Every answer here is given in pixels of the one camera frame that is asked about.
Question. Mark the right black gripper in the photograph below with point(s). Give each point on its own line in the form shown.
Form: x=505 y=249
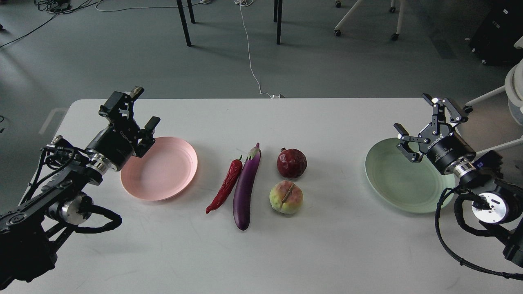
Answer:
x=438 y=140

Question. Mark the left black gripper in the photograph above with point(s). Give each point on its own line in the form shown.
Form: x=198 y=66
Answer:
x=122 y=138

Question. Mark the red chili pepper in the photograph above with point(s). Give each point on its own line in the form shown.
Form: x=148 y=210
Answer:
x=227 y=185

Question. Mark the red pomegranate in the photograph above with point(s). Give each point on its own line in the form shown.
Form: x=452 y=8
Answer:
x=291 y=163

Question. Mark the purple eggplant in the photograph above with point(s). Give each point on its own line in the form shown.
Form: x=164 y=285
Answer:
x=244 y=188

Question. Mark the yellow-pink peach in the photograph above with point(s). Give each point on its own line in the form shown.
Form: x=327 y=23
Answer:
x=286 y=197

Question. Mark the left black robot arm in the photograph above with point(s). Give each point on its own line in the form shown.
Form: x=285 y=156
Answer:
x=55 y=205

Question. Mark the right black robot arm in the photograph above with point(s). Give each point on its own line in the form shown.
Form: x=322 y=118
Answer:
x=484 y=200

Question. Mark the green plate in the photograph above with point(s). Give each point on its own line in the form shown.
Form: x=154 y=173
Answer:
x=411 y=187

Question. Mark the pink plate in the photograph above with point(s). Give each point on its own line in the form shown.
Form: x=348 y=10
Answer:
x=163 y=172

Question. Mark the white office chair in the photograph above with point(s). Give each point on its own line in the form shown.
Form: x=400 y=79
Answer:
x=513 y=88

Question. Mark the black equipment case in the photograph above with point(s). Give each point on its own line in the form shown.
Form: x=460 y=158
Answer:
x=494 y=41

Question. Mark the black table legs left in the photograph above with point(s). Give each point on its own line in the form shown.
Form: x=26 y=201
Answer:
x=183 y=18

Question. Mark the black table legs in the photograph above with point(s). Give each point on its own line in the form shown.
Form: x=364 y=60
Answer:
x=277 y=18
x=183 y=18

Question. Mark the white chair base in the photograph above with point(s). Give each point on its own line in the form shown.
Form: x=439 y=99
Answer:
x=360 y=19

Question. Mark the black table legs right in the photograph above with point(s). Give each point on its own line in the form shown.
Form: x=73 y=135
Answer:
x=277 y=18

